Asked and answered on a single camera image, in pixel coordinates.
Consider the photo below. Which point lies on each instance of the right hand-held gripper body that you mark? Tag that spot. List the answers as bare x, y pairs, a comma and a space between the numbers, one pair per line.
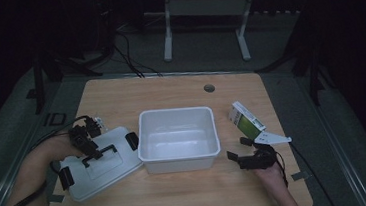
263, 159

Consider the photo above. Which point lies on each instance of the person's right hand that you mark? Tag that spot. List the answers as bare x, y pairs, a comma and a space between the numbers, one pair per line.
273, 177

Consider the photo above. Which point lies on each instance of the grey tape piece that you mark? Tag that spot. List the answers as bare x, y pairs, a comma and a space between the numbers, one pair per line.
56, 198
300, 175

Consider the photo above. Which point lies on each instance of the white plastic storage box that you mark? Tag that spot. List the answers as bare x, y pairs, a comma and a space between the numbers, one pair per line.
178, 143

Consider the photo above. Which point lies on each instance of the round grey table grommet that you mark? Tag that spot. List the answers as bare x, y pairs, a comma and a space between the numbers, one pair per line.
209, 88

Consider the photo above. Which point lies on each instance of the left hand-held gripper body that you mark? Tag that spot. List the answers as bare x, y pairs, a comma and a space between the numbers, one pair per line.
81, 135

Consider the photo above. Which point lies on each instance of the white metal desk frame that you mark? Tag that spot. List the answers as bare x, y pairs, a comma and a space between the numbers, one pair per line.
207, 7

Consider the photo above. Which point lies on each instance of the black tripod stand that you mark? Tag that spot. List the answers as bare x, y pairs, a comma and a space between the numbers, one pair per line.
313, 71
38, 85

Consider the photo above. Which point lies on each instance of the green and white carton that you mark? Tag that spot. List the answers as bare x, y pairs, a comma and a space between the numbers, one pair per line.
247, 124

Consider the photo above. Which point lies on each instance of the person's left hand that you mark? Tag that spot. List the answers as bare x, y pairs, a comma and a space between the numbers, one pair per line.
59, 149

